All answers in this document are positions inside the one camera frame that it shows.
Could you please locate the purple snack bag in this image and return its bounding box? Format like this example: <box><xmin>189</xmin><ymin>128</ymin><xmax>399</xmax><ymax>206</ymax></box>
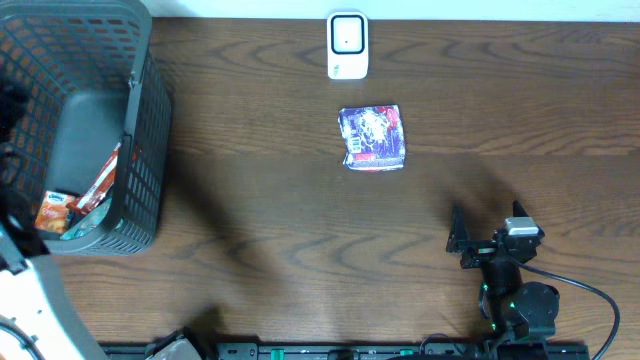
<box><xmin>338</xmin><ymin>105</ymin><xmax>406</xmax><ymax>172</ymax></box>

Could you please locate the green wet wipes pack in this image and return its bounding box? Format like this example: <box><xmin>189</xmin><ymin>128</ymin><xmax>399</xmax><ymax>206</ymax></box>
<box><xmin>60</xmin><ymin>199</ymin><xmax>111</xmax><ymax>241</ymax></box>

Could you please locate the red-brown snack bar wrapper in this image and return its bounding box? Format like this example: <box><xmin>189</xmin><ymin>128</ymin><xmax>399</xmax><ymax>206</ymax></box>
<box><xmin>66</xmin><ymin>143</ymin><xmax>121</xmax><ymax>215</ymax></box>

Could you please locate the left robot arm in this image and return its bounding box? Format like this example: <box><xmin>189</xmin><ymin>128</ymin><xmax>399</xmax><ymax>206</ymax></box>
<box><xmin>1</xmin><ymin>147</ymin><xmax>107</xmax><ymax>360</ymax></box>

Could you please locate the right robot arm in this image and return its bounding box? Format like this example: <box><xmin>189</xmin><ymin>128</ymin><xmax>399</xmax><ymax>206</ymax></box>
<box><xmin>446</xmin><ymin>201</ymin><xmax>559</xmax><ymax>359</ymax></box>

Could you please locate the white barcode scanner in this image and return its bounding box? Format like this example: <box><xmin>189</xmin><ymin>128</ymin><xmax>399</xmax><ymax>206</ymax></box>
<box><xmin>326</xmin><ymin>11</ymin><xmax>369</xmax><ymax>80</ymax></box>

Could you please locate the grey plastic mesh basket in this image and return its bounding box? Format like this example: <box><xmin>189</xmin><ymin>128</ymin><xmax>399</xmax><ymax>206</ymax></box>
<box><xmin>1</xmin><ymin>0</ymin><xmax>171</xmax><ymax>256</ymax></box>

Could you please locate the orange tissue pack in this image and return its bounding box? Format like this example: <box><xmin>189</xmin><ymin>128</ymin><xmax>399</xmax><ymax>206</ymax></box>
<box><xmin>34</xmin><ymin>191</ymin><xmax>75</xmax><ymax>235</ymax></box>

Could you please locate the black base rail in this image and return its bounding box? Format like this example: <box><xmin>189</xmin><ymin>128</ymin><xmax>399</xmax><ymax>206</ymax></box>
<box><xmin>99</xmin><ymin>341</ymin><xmax>591</xmax><ymax>360</ymax></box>

